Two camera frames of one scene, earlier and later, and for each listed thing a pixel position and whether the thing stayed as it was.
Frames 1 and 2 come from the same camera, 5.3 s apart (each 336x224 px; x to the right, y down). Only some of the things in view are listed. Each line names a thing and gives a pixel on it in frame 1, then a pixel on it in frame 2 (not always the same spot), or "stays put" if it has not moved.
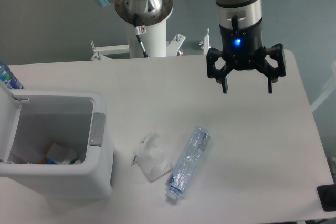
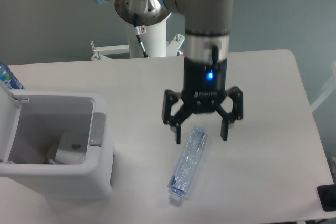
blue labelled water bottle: [9, 77] stays put
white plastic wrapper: [151, 157] → [72, 148]
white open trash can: [30, 121] stays put
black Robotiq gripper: [243, 48] → [204, 86]
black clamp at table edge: [327, 195] stays put
